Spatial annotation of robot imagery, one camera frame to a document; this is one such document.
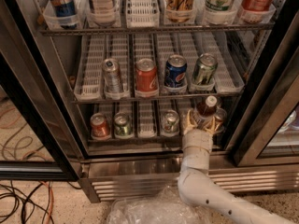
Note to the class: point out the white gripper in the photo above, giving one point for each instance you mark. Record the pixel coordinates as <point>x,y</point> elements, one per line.
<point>197,138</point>

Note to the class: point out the brown bottle with white cap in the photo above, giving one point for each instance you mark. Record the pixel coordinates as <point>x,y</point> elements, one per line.
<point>204,111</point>

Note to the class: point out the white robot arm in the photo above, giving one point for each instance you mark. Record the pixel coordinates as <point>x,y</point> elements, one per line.
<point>195,187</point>

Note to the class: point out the bronze can bottom shelf front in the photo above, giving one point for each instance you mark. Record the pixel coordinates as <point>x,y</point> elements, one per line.
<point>220,118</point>

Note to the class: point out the silver green can bottom shelf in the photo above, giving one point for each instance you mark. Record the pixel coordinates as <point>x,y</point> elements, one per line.
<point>170,120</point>

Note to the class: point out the empty white tray bottom shelf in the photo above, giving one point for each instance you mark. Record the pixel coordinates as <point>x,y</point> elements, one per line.
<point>146,127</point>

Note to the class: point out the green can middle shelf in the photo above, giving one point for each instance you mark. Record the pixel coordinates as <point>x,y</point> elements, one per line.
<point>204,69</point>

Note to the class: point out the right glass fridge door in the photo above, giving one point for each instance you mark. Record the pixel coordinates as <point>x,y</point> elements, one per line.
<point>254,136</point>

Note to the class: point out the glass fridge door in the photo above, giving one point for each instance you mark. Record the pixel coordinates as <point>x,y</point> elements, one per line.
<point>254,136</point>
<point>35,71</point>

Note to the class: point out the red can bottom shelf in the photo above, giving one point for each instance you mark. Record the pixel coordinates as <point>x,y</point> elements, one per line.
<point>99,125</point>

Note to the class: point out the silver can middle shelf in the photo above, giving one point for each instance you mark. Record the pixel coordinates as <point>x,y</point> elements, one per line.
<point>112,75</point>

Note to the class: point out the steel fridge base grille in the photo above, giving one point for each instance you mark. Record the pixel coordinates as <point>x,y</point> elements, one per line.
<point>106,180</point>

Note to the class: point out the white bottle top shelf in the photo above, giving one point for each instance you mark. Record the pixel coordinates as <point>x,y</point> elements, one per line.
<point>102,12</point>

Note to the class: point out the left glass fridge door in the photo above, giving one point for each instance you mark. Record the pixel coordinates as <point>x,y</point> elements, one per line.
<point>35,71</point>

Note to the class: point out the blue pepsi can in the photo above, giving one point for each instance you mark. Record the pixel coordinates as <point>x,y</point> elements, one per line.
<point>175,70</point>

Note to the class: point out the empty white tray middle right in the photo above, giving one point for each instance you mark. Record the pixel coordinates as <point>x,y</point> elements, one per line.
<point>226,77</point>

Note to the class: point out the red cola can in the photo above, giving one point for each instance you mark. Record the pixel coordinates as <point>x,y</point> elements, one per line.
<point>146,75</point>

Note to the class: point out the clear plastic bag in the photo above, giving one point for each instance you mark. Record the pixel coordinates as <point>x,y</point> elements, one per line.
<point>164,208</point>

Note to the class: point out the empty white tray middle left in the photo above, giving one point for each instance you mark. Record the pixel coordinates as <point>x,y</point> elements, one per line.
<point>89,82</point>

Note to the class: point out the blue silver tall can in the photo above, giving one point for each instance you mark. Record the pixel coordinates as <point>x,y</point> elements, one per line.
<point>61,14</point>

